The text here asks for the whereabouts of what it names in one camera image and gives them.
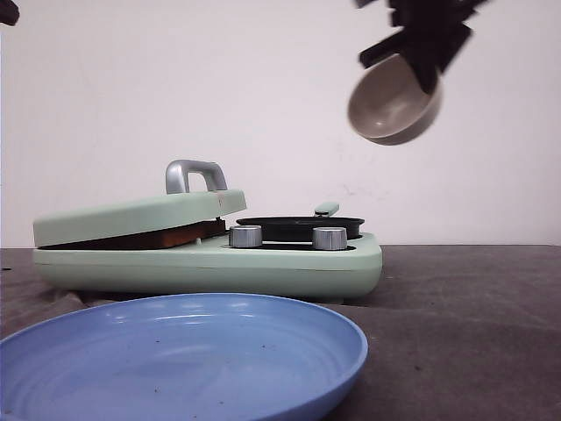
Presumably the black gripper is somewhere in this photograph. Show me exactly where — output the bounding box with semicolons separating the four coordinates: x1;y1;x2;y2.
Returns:
359;0;486;94
0;0;20;25

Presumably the beige ribbed bowl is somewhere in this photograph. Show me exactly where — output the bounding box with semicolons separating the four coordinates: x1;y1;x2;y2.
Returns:
347;54;443;146

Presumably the mint green hinged lid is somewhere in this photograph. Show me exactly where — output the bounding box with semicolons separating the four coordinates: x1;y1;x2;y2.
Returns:
33;160;246;248

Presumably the white bread slice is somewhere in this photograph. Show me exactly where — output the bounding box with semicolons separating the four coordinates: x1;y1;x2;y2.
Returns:
39;218;227;251

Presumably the mint green breakfast maker base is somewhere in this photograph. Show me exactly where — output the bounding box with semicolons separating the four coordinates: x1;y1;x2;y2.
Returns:
33;233;382;298

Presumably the right silver control knob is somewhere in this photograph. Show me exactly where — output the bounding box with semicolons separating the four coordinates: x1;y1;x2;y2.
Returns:
312;226;347;251

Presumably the silver control knob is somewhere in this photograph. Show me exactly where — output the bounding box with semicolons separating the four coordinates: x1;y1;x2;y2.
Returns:
229;225;263;248
312;226;347;251

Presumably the black round frying pan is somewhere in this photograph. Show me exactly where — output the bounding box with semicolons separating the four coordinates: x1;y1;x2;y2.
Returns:
237;202;365;242

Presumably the left silver control knob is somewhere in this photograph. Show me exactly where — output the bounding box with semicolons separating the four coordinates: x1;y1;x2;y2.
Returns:
229;225;263;248

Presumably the blue round plate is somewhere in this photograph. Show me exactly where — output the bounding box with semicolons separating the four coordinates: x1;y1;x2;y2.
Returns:
1;293;368;420

